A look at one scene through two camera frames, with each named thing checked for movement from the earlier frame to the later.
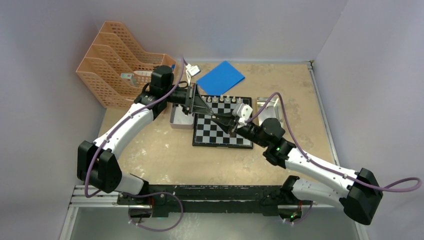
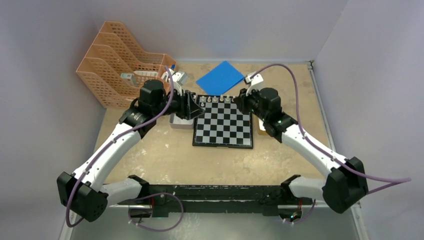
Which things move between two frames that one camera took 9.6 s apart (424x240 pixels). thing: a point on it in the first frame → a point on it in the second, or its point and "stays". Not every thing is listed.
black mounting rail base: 156,200 stays
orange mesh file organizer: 116,69 stays
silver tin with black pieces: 178,119 stays
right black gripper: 228,123 → 242,100
